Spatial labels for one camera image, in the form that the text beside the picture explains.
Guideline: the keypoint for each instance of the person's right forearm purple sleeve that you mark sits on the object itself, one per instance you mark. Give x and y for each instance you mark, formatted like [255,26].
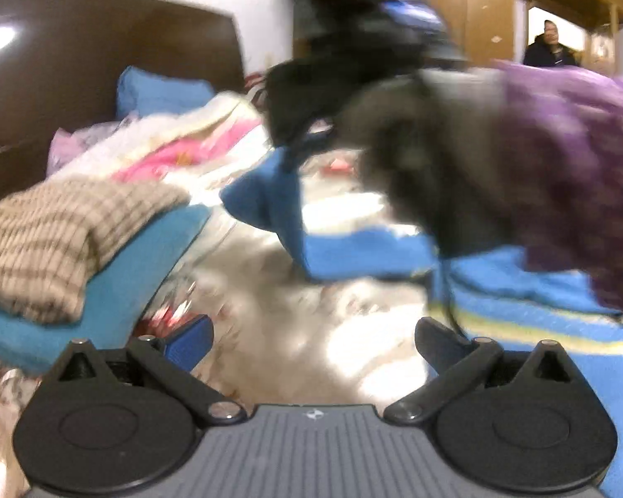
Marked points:
[571,166]

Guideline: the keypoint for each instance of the brown checked folded cloth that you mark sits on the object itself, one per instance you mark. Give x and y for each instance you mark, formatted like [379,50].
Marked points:
[57,238]

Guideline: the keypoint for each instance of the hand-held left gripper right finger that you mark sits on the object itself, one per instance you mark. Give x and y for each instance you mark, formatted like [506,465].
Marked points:
[432,341]

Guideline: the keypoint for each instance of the teal folded cloth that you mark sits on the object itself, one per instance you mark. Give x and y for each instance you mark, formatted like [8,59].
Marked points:
[119,290]

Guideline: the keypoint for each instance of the wooden wardrobe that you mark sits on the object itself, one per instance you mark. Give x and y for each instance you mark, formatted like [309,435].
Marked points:
[446,5]

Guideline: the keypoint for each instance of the blue pillow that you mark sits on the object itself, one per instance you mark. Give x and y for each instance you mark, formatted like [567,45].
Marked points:
[155,93]

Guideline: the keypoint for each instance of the pink and white blanket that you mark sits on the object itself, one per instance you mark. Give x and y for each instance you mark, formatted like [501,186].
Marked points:
[187,140]

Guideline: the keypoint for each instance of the person's right hand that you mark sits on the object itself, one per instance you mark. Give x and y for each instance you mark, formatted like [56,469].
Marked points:
[420,155]

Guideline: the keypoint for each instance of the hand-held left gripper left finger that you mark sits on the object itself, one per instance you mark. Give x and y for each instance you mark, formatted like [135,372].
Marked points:
[189,343]

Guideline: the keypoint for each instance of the blue striped small garment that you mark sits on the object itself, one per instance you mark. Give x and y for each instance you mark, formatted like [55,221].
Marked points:
[342,254]

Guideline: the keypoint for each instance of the dark brown headboard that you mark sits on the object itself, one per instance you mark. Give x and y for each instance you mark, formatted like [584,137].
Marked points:
[83,72]

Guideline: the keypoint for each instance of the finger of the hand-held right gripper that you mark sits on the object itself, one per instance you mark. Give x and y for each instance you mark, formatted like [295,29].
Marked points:
[290,109]

